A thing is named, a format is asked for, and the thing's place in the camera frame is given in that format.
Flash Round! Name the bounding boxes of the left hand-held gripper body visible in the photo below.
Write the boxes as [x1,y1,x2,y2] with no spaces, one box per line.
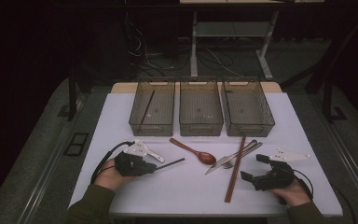
[115,139,158,177]

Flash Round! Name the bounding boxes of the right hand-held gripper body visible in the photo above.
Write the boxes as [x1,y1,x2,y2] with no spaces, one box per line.
[251,147,311,191]

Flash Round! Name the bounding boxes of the black chopstick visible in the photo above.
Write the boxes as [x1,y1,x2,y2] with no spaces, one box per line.
[155,157,186,172]
[138,90,156,132]

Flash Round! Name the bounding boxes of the brown wooden spoon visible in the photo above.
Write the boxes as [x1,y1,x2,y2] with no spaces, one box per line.
[169,137,217,166]

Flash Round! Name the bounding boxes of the translucent brown storage bin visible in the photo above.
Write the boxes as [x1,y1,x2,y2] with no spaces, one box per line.
[179,78,225,137]
[129,78,176,137]
[222,78,276,138]

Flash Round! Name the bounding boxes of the person's right hand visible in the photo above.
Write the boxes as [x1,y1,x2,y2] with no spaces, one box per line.
[268,180,313,208]

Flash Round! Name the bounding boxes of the person's left hand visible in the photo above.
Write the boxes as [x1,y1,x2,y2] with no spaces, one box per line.
[93,158,137,192]

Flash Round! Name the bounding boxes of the metal fork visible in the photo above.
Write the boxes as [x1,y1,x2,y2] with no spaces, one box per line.
[222,141,264,170]

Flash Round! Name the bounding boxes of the metal table knife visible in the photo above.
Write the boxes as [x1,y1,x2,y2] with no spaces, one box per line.
[204,139,259,175]

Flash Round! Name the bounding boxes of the white table cover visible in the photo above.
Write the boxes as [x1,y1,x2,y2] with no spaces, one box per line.
[67,91,344,217]

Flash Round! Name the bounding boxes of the black floor socket plate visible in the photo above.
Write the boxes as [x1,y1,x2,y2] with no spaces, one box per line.
[63,132,90,157]

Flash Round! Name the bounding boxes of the black metal stand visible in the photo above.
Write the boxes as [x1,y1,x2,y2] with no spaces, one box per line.
[322,77,349,124]
[57,68,85,122]

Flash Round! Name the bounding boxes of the right hand-held gripper black cable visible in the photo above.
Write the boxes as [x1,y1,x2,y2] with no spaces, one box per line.
[293,169,315,202]

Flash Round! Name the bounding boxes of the metal floor rail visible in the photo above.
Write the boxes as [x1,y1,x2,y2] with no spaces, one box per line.
[316,115,358,213]
[21,102,85,224]

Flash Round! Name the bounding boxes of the white metal frame desk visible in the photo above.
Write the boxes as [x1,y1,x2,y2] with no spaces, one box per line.
[179,0,325,81]

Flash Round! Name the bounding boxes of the tangle of floor cables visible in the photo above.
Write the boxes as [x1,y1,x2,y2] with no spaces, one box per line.
[122,12,246,78]

